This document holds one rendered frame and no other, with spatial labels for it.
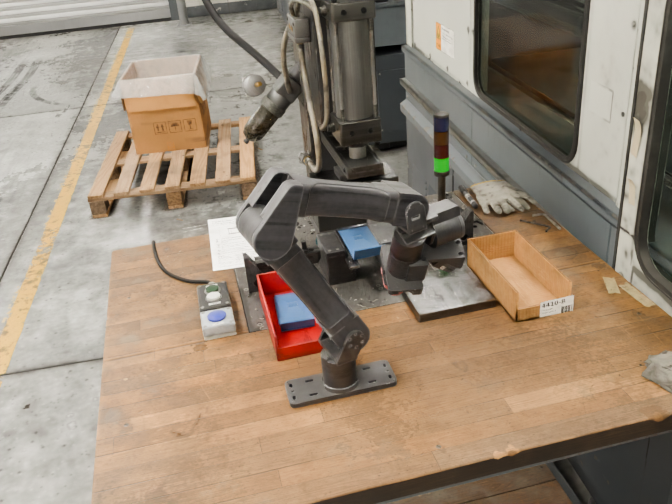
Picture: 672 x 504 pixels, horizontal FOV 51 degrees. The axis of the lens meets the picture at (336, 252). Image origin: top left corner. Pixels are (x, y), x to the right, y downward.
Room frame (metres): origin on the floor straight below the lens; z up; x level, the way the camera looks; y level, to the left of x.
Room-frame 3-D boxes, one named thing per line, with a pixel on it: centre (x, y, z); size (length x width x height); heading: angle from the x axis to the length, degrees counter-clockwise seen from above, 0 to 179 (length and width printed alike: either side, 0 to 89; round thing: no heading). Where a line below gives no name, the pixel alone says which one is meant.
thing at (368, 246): (1.42, -0.06, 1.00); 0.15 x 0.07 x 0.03; 12
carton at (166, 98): (4.82, 1.05, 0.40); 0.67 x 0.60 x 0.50; 3
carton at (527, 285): (1.32, -0.39, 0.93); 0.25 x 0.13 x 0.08; 11
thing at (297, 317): (1.28, 0.10, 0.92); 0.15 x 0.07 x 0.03; 8
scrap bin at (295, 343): (1.26, 0.10, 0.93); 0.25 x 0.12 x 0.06; 11
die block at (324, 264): (1.46, -0.07, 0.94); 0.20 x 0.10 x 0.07; 101
